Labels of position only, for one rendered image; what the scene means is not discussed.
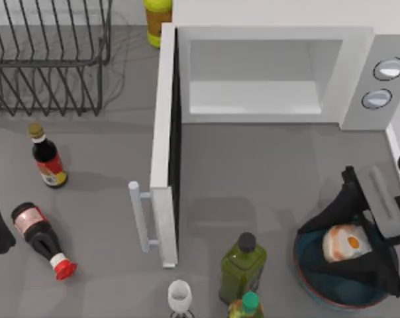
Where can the dark bottle with red cap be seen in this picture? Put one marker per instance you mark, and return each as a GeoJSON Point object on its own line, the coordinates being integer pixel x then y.
{"type": "Point", "coordinates": [37, 233]}

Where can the dark blue bowl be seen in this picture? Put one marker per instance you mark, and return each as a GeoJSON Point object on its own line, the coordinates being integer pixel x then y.
{"type": "Point", "coordinates": [339, 288]}

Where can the dark bottle with gold cap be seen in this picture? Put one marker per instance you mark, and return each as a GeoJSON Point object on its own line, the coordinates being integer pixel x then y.
{"type": "Point", "coordinates": [48, 162]}

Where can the white microwave door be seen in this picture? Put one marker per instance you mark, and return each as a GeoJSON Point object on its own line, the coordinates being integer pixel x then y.
{"type": "Point", "coordinates": [162, 132]}

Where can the large round microwave knob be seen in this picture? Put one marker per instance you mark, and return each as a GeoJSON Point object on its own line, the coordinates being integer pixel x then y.
{"type": "Point", "coordinates": [389, 68]}

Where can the yellow bottle with green cap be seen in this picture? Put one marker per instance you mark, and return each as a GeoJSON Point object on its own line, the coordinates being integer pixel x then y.
{"type": "Point", "coordinates": [249, 303]}

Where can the green bottle with black cap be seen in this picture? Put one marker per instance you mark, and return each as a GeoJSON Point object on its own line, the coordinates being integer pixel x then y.
{"type": "Point", "coordinates": [241, 268]}

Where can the small round microwave knob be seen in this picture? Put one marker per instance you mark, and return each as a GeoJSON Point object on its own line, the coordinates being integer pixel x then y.
{"type": "Point", "coordinates": [377, 98]}

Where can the pale microwave oven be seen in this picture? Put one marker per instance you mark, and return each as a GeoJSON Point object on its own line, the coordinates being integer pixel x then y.
{"type": "Point", "coordinates": [352, 109]}

